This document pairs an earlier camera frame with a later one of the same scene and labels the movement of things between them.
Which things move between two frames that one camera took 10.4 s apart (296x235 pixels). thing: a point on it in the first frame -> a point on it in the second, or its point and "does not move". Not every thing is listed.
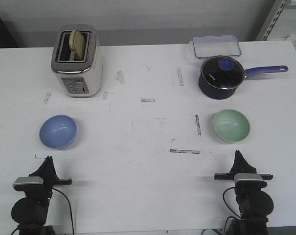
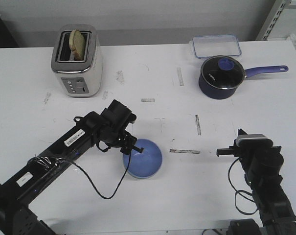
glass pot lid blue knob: x=222 y=72 does not move
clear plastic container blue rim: x=205 y=46 does not move
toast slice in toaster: x=77 y=44 does not move
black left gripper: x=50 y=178 -> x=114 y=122
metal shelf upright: x=276 y=12 does not move
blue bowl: x=57 y=131 -> x=145 y=164
